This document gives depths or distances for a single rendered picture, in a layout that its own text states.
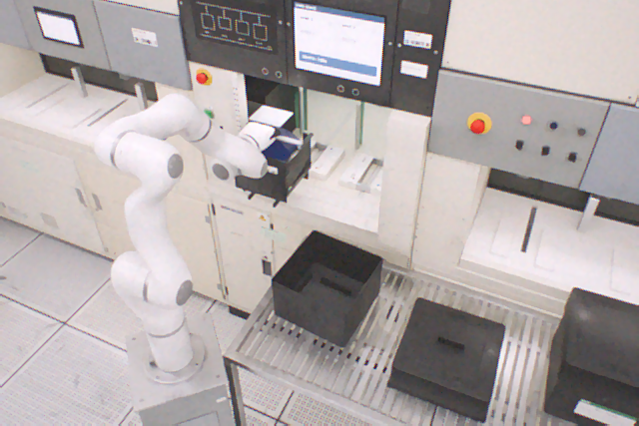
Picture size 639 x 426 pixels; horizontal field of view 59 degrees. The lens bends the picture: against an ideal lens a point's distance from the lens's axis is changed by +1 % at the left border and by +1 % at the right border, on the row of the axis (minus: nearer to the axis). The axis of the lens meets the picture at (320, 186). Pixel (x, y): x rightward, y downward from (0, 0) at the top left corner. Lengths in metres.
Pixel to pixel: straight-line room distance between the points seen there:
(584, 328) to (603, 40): 0.77
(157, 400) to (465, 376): 0.90
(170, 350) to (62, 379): 1.23
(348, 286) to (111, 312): 1.48
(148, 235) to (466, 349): 0.98
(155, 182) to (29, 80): 2.11
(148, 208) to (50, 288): 1.97
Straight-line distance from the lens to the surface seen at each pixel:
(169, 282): 1.52
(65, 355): 3.01
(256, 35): 1.83
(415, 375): 1.71
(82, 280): 3.30
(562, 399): 1.79
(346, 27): 1.67
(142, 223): 1.44
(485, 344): 1.82
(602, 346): 1.73
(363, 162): 2.34
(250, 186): 2.02
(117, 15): 2.16
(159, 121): 1.41
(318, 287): 2.00
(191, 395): 1.84
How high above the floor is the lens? 2.29
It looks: 39 degrees down
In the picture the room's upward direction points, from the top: straight up
